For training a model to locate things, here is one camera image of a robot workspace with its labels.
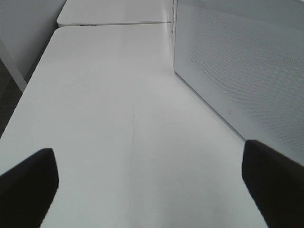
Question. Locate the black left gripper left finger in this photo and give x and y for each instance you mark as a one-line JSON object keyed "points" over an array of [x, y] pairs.
{"points": [[27, 190]]}

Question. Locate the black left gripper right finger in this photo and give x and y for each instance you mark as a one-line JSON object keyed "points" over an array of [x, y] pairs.
{"points": [[275, 183]]}

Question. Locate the white table leg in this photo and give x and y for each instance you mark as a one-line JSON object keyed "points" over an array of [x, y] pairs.
{"points": [[12, 67]]}

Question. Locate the white microwave oven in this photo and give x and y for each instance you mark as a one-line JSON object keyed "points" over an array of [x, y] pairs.
{"points": [[172, 14]]}

